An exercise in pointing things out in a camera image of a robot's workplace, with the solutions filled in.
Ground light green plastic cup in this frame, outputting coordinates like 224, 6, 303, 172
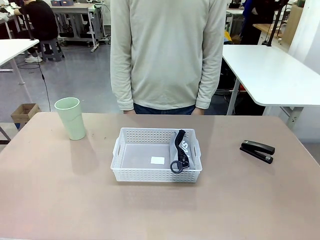
54, 97, 87, 141

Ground black stapler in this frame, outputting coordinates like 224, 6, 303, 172
239, 139, 276, 165

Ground person's left forearm beige sleeve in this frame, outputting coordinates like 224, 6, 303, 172
194, 57, 223, 110

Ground person's right forearm beige sleeve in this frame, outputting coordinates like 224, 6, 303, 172
110, 57, 135, 111

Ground white perforated plastic basket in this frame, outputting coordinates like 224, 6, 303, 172
110, 127, 203, 184

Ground white pouch with black print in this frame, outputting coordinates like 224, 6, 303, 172
169, 130, 197, 171

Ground white sticker label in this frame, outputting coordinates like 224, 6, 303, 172
150, 156, 166, 166

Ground person in beige sweater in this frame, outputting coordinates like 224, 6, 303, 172
110, 0, 228, 116

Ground large white table with legs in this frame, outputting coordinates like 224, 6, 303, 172
221, 44, 320, 130

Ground grey plastic stool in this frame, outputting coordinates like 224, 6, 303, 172
39, 39, 65, 62

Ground brown cardboard box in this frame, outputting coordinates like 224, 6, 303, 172
10, 103, 42, 125

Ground wooden top workbench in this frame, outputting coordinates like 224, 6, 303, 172
252, 23, 288, 38

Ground person in blue jacket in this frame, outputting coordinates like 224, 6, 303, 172
240, 0, 276, 46

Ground white sneaker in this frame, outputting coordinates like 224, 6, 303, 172
24, 55, 44, 64

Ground black pole with base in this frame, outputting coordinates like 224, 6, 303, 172
265, 0, 286, 48

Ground light wooden board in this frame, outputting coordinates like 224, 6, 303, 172
284, 4, 305, 46

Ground seated person in black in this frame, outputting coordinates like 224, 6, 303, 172
13, 0, 59, 57

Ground white table with thin legs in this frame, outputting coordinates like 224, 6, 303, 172
0, 38, 41, 103

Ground black coiled cord with ring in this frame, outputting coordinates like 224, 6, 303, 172
169, 129, 192, 174

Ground thin black floor cable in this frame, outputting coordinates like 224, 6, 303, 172
36, 49, 52, 106

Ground grey workbench with metal frame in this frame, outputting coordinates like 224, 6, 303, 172
51, 4, 106, 53

